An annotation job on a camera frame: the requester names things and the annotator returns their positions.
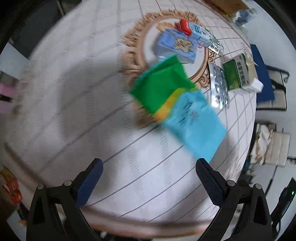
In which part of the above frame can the green white medicine box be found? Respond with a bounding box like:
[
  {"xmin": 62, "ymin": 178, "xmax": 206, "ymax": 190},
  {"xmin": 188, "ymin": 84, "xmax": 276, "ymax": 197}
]
[{"xmin": 223, "ymin": 53, "xmax": 264, "ymax": 94}]

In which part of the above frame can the green blue rice bag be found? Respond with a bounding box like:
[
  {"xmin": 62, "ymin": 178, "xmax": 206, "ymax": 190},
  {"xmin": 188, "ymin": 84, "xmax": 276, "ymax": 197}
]
[{"xmin": 130, "ymin": 56, "xmax": 226, "ymax": 162}]

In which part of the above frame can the chair with beige clothes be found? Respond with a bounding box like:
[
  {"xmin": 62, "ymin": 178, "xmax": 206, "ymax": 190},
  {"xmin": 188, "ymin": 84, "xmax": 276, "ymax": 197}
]
[{"xmin": 249, "ymin": 123, "xmax": 291, "ymax": 167}]

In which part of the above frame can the white checked tablecloth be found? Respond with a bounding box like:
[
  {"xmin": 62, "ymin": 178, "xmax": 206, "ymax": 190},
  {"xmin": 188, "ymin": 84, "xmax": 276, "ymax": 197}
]
[{"xmin": 4, "ymin": 1, "xmax": 250, "ymax": 237}]

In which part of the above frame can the blue chair cushion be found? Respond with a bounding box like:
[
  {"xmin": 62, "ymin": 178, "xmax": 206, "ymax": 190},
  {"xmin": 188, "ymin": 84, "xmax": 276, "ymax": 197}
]
[{"xmin": 250, "ymin": 44, "xmax": 275, "ymax": 104}]

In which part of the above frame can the pink suitcase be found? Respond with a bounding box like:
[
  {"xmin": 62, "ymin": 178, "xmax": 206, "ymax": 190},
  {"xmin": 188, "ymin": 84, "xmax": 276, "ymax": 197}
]
[{"xmin": 0, "ymin": 82, "xmax": 16, "ymax": 113}]

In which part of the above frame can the silver blister pill pack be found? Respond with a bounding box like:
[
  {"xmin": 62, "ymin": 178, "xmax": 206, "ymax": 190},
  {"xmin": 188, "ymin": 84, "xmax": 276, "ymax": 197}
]
[{"xmin": 208, "ymin": 63, "xmax": 230, "ymax": 110}]

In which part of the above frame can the silver foil wrapper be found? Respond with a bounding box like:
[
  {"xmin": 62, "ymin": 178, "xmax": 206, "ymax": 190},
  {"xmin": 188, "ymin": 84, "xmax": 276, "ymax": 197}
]
[{"xmin": 208, "ymin": 40, "xmax": 224, "ymax": 56}]

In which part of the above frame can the ornate gold round placemat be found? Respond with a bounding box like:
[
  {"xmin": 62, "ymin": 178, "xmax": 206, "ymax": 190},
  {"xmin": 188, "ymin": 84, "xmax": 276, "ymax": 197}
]
[{"xmin": 121, "ymin": 10, "xmax": 216, "ymax": 129}]

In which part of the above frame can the light blue carton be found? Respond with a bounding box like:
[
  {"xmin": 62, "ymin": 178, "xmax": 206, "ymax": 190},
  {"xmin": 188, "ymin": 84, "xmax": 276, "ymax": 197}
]
[{"xmin": 189, "ymin": 22, "xmax": 216, "ymax": 48}]

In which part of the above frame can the blue cartoon snack box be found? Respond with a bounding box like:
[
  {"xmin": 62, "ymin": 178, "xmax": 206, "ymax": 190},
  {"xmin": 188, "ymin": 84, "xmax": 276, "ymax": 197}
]
[{"xmin": 153, "ymin": 29, "xmax": 198, "ymax": 63}]

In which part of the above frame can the red small package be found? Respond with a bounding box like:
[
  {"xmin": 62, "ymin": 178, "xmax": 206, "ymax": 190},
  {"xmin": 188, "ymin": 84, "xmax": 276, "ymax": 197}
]
[{"xmin": 175, "ymin": 19, "xmax": 192, "ymax": 37}]

